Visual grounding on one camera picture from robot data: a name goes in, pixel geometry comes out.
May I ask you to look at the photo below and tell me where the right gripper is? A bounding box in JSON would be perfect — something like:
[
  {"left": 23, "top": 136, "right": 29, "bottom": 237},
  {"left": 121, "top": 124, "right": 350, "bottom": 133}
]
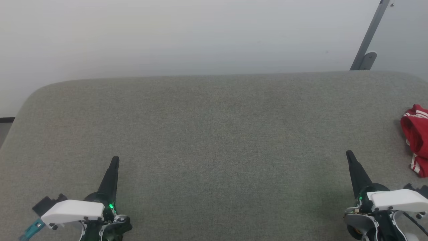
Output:
[{"left": 343, "top": 150, "right": 410, "bottom": 241}]

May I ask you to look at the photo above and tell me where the left camera cable teal plug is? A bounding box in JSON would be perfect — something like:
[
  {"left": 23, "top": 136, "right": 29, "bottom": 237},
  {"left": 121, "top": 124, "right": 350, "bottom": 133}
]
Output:
[{"left": 18, "top": 218, "right": 45, "bottom": 241}]

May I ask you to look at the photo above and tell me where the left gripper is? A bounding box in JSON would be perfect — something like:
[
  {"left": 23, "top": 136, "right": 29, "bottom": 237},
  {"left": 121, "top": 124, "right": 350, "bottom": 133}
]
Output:
[{"left": 79, "top": 156, "right": 133, "bottom": 241}]

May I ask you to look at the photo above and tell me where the red and white basketball jersey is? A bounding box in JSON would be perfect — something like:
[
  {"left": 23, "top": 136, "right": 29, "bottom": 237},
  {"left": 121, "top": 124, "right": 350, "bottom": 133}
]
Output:
[{"left": 400, "top": 104, "right": 428, "bottom": 178}]

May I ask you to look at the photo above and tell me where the grey metal pole with bracket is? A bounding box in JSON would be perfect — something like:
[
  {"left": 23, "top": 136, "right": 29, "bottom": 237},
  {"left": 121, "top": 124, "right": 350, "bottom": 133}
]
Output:
[{"left": 349, "top": 0, "right": 391, "bottom": 71}]

